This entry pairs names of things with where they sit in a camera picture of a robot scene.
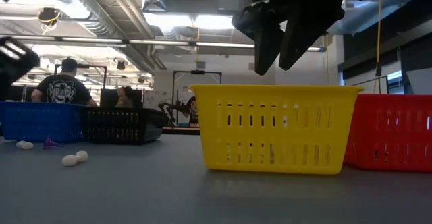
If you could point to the white plastic bone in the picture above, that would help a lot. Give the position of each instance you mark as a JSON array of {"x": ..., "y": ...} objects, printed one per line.
[{"x": 27, "y": 146}]

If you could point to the purple witch hat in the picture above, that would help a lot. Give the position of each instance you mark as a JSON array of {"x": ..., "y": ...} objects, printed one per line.
[{"x": 50, "y": 144}]

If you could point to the person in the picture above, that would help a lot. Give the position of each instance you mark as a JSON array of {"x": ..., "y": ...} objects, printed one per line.
[
  {"x": 124, "y": 97},
  {"x": 64, "y": 89}
]

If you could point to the yellow plastic basket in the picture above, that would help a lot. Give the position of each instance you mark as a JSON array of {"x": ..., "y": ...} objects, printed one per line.
[{"x": 270, "y": 134}]

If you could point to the white egg pair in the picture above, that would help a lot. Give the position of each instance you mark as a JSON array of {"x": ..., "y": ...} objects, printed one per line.
[{"x": 69, "y": 160}]

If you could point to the black tripod stand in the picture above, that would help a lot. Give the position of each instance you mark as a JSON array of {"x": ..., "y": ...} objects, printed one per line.
[{"x": 378, "y": 70}]

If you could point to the black background robot arm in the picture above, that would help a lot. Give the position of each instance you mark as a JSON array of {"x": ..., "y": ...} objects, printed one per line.
[{"x": 168, "y": 109}]

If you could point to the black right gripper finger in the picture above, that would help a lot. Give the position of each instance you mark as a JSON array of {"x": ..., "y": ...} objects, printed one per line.
[
  {"x": 300, "y": 31},
  {"x": 265, "y": 35}
]

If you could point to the black ceiling dome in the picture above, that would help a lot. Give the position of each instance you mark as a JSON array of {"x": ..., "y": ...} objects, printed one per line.
[{"x": 49, "y": 15}]

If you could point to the grey wall board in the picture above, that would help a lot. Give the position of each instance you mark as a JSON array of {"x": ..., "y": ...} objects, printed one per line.
[{"x": 420, "y": 82}]

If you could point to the blue plastic basket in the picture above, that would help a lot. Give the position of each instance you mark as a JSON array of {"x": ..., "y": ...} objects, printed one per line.
[{"x": 33, "y": 122}]

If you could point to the red plastic basket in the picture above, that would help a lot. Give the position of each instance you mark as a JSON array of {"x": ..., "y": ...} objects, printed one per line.
[{"x": 388, "y": 136}]

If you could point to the black plastic basket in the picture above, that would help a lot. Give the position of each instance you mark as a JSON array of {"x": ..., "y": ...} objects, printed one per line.
[{"x": 152, "y": 122}]

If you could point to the white ceiling vent hood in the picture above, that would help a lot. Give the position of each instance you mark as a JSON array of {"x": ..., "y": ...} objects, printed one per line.
[{"x": 368, "y": 11}]

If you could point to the grey ceiling unit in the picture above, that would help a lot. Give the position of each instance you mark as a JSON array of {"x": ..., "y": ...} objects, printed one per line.
[{"x": 229, "y": 1}]

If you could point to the long ceiling light strip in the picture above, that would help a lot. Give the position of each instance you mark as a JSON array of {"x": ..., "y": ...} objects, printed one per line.
[{"x": 158, "y": 42}]

